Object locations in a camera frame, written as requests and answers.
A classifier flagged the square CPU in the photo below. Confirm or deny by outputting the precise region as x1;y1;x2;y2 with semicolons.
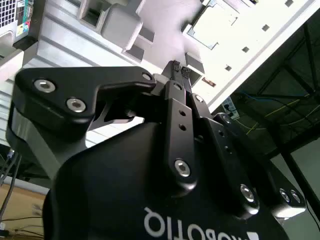
187;6;238;50

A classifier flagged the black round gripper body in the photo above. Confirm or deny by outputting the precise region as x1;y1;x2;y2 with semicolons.
42;121;291;240

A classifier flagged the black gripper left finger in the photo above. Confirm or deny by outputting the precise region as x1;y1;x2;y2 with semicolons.
6;61;199;195

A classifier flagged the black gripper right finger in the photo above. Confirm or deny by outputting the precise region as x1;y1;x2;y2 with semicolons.
181;66;307;221

